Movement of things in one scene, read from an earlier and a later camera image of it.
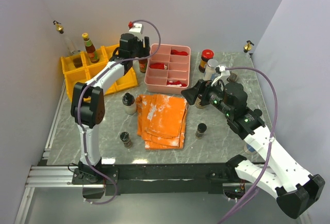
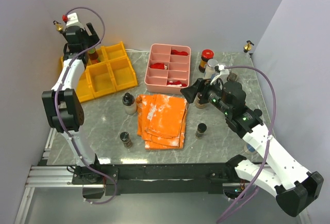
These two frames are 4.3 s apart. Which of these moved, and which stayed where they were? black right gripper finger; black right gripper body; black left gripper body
Moved: black left gripper body
Stayed: black right gripper finger; black right gripper body
